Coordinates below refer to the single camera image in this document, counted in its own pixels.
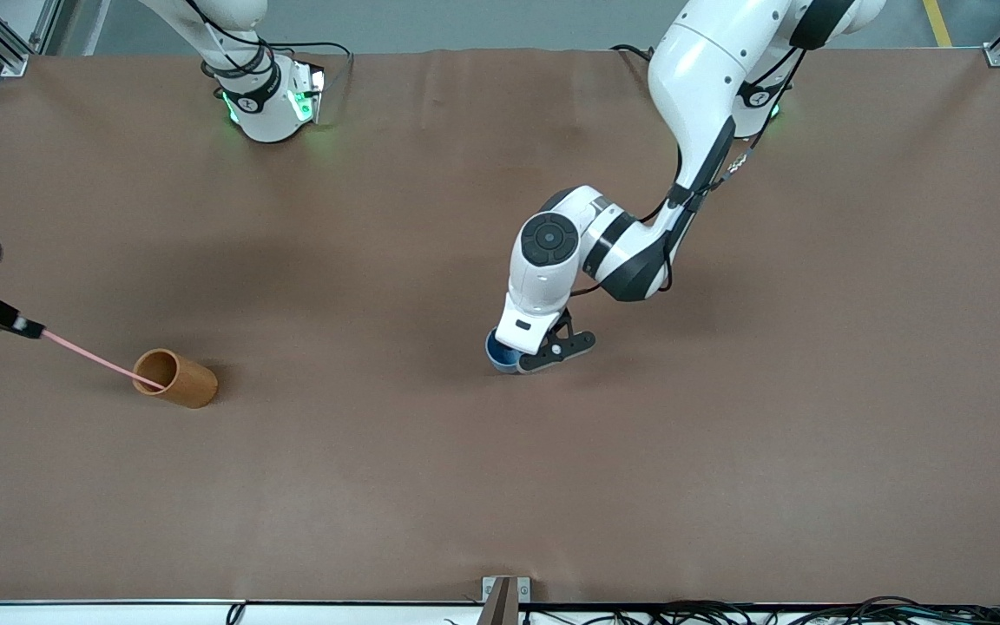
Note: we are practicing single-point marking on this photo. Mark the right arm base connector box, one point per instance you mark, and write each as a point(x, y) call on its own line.
point(305, 91)

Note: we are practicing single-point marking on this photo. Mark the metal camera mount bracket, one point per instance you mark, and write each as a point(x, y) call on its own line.
point(505, 599)

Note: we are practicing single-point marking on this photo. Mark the pink chopstick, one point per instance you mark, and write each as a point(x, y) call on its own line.
point(92, 356)

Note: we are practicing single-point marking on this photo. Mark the brown wooden cup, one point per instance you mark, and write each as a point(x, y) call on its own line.
point(187, 386)

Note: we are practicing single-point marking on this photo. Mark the brown table cover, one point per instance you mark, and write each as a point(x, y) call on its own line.
point(500, 486)

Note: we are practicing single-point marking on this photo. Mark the blue cup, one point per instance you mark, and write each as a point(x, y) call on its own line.
point(500, 358)

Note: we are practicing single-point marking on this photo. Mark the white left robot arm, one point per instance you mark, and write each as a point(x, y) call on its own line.
point(700, 78)

